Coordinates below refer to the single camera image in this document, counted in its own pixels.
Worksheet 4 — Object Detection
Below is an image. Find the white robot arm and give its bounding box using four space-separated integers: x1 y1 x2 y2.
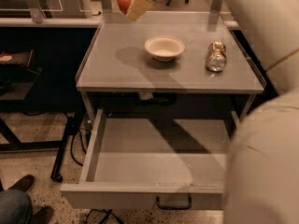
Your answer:
223 0 299 224

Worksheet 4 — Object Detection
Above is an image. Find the grey open drawer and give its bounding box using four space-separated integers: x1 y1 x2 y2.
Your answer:
61 110 233 210

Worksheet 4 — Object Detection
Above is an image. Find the white paper bowl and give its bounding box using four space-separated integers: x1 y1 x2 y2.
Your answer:
144 35 185 62

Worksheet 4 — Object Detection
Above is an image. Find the grey cabinet table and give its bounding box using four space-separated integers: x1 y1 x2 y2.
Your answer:
77 11 263 119

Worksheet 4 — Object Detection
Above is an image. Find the crushed silver can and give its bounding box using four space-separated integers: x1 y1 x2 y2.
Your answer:
206 41 227 72

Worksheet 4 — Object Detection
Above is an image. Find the brown left shoe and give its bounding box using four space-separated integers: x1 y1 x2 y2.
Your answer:
10 175 36 192

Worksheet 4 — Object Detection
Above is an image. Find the brown shoe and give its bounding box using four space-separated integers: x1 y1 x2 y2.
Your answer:
32 206 53 224
10 175 36 192

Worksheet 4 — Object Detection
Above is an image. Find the brown right shoe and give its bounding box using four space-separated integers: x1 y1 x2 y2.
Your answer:
32 206 53 224

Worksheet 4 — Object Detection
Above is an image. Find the black floor cable left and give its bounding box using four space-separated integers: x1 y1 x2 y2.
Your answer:
70 127 92 167

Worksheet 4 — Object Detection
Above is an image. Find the black drawer handle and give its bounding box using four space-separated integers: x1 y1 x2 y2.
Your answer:
156 196 192 210

